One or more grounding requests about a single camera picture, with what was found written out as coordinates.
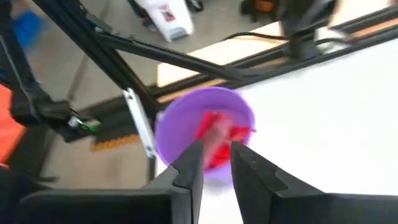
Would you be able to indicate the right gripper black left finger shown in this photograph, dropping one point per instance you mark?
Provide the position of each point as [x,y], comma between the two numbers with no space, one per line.
[189,186]

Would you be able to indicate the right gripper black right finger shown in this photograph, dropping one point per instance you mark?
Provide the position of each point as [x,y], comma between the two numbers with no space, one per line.
[252,186]

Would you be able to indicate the orange object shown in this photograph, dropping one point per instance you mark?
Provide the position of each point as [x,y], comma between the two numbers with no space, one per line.
[9,130]

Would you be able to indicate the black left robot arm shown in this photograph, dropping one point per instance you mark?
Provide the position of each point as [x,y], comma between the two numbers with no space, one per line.
[37,109]

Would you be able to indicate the white plastic container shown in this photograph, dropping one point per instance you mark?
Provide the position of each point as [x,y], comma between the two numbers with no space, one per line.
[168,18]

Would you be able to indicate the black table frame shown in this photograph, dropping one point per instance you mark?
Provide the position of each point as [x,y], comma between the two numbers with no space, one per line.
[174,57]

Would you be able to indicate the blue object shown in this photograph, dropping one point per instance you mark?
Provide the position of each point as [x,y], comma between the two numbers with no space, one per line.
[28,26]

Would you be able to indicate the black mat orange stripes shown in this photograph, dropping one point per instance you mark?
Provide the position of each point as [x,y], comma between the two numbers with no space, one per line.
[115,143]

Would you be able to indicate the purple halloween bucket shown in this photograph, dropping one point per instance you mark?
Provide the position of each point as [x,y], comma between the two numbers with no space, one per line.
[180,124]

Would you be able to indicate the red candy packet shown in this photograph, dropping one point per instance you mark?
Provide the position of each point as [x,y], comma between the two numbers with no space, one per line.
[241,133]
[217,137]
[219,161]
[206,119]

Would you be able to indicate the black orange wheeled device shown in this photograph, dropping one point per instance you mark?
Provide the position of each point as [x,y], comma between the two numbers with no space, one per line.
[262,5]

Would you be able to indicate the silver metal bracket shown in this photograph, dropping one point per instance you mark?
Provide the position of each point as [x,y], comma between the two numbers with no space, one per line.
[140,121]

